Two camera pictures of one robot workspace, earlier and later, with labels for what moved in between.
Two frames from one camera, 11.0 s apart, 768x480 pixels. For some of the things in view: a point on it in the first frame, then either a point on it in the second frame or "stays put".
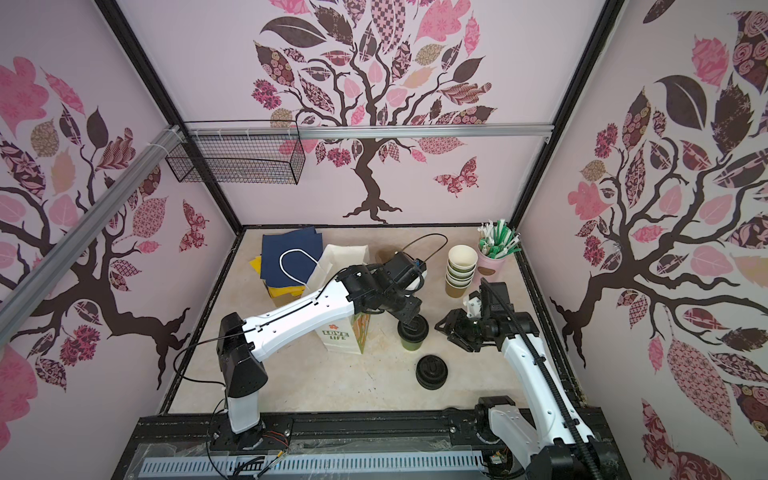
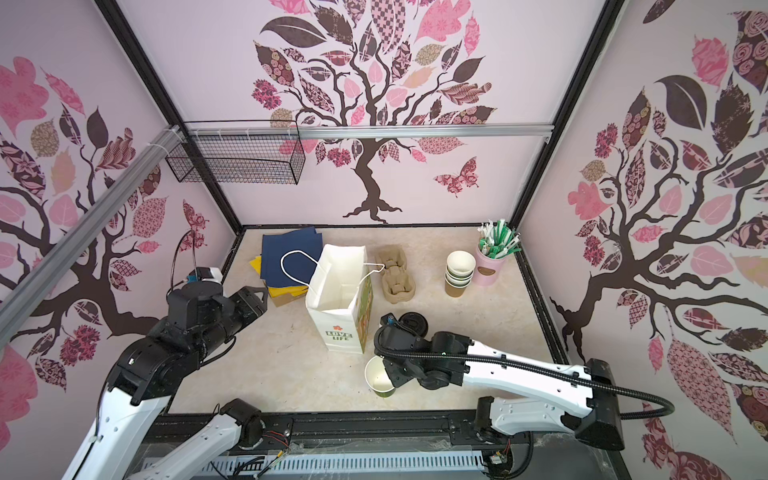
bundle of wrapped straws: x=497 y=239 stays put
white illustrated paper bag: x=349 y=335 stays put
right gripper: x=455 y=324 → x=395 y=377
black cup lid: x=420 y=323 stays put
